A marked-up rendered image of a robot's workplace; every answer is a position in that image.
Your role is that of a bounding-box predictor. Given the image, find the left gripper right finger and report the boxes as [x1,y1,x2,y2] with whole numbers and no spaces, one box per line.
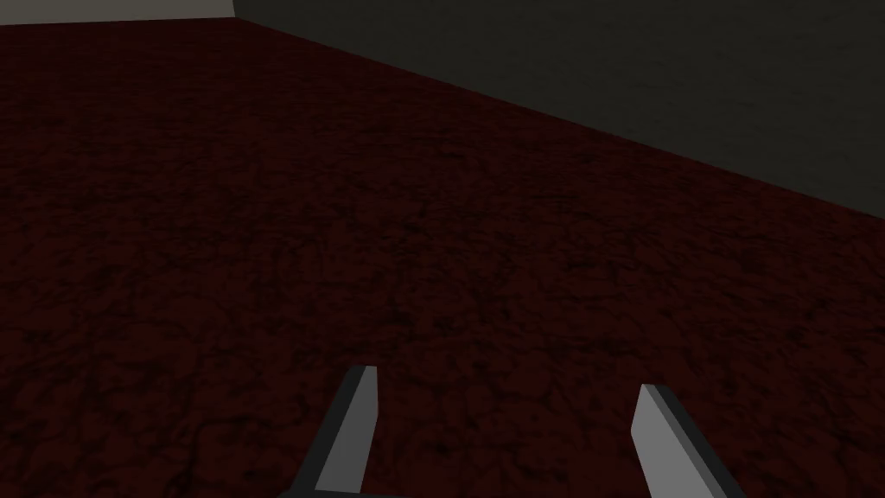
[630,383,747,498]

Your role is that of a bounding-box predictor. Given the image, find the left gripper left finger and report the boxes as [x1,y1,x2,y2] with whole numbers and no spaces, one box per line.
[290,365,380,495]

